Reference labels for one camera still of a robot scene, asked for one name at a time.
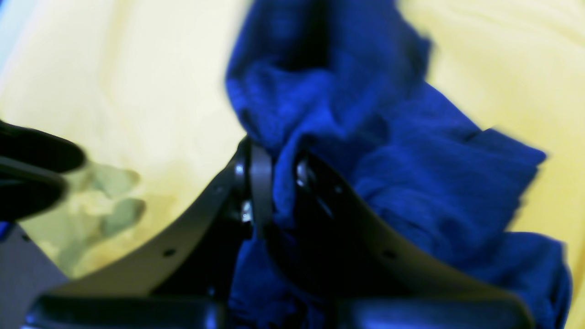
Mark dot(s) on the dark blue long-sleeve shirt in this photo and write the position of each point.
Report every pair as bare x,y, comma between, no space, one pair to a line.
346,78

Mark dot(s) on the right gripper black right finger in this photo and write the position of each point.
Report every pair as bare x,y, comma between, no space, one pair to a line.
341,253

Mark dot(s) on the yellow table cloth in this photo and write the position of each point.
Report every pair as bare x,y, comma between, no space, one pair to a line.
139,85

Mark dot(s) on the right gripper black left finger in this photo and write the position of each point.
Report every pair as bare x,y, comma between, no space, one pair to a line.
180,279

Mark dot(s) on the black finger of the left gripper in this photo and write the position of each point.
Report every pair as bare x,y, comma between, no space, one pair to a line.
32,168

